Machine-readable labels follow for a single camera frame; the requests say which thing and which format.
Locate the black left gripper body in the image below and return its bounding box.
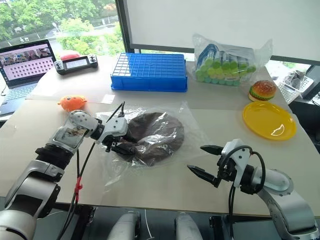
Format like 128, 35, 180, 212
100, 133, 128, 153

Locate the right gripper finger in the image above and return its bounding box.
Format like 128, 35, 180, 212
186, 164, 217, 186
199, 144, 224, 156

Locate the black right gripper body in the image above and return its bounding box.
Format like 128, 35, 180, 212
212, 154, 239, 188

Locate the clear plastic zip bag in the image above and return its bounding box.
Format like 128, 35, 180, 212
94, 101, 211, 187

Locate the brown corduroy cap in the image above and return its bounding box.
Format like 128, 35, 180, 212
117, 112, 186, 167

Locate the bag of green foam rollers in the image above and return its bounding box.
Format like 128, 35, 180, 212
191, 33, 273, 87

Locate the crumpled silver foil bag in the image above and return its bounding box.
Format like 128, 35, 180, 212
284, 69, 305, 88

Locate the grey rounded robot leg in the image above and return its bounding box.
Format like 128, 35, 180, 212
109, 211, 142, 240
174, 212, 203, 240

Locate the orange plush fish toy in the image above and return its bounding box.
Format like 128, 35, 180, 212
57, 94, 88, 112

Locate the yellow plastic plate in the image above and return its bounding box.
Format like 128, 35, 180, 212
242, 101, 298, 141

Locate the blue plastic grid crate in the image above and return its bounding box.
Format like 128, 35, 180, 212
110, 52, 189, 93

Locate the toy hamburger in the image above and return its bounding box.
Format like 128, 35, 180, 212
248, 79, 278, 102

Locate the black handheld controller with screen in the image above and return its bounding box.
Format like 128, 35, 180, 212
54, 54, 99, 75

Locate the red rounded object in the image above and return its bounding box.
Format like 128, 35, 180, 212
60, 49, 81, 61

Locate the white slatted plastic basket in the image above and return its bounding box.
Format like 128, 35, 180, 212
277, 71, 315, 105

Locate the black office chair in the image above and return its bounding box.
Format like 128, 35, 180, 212
289, 64, 320, 142

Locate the open laptop computer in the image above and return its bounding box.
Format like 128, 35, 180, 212
0, 39, 57, 117

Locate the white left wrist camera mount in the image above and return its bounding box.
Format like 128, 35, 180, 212
104, 116, 129, 141

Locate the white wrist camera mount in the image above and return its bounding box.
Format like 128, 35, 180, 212
221, 138, 254, 189
104, 116, 129, 141

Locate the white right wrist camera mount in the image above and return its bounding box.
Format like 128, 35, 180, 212
221, 138, 254, 189

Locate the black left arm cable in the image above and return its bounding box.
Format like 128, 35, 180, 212
56, 101, 126, 240

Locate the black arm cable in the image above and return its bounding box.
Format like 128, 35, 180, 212
56, 101, 126, 240
226, 146, 267, 240

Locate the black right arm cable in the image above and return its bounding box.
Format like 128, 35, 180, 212
226, 146, 267, 240

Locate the black window frame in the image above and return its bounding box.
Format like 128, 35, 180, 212
115, 0, 320, 66

